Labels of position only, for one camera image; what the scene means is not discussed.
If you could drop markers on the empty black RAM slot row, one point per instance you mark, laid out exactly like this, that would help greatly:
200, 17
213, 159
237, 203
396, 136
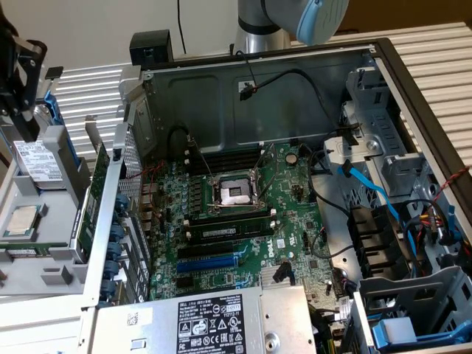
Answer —
228, 160

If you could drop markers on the blue case latch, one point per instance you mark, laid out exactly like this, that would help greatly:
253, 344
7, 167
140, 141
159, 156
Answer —
453, 221

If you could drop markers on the CPU socket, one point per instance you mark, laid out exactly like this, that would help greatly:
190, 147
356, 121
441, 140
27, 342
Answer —
236, 193

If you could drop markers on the silver CPU chip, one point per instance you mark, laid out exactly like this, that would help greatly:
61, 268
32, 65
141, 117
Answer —
22, 221

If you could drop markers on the open grey PC case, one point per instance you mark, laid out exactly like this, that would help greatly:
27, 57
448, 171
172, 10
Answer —
206, 107

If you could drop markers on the blue expansion slot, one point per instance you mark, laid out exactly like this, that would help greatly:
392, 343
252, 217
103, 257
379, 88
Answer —
206, 263

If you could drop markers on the silver metal drive cage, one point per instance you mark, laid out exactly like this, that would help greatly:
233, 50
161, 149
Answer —
383, 121

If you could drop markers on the grey power supply unit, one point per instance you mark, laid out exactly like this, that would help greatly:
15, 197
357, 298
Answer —
287, 306

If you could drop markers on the black case knob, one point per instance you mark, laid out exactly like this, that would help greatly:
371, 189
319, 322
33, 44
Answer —
117, 154

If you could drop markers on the grey parts rack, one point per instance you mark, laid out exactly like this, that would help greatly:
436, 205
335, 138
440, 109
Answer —
59, 221

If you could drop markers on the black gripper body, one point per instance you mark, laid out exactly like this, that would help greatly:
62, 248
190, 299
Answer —
7, 73

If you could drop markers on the hard disk in blue carrier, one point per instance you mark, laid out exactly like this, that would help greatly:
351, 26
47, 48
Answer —
37, 162

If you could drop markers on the black box device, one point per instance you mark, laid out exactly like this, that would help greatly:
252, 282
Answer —
151, 46

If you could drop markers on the round coin battery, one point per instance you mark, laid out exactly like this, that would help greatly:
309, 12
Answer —
292, 158

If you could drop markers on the blue card retainer clip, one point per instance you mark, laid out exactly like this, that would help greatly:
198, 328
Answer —
108, 287
111, 268
114, 250
116, 232
121, 204

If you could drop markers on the green Dell motherboard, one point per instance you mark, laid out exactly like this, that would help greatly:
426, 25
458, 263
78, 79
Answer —
291, 210

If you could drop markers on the silver chipset heatsink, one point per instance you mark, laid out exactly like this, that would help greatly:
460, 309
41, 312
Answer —
267, 274

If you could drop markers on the blue disk bay carrier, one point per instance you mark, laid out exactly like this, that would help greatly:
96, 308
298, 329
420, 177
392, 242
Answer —
442, 337

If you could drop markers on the grey plastic disk bay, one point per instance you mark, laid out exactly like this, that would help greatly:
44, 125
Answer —
405, 291

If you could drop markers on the thin metal locking lever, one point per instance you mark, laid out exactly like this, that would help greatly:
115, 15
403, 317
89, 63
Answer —
201, 158

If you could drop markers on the short black expansion slot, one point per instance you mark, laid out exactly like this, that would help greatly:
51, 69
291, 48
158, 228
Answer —
184, 282

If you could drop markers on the loose green RAM stick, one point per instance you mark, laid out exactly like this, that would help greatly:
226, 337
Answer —
22, 252

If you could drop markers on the green graphics card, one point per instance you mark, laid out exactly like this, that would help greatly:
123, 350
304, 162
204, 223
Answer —
96, 173

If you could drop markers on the long black expansion slot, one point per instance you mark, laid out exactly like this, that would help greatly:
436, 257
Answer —
206, 250

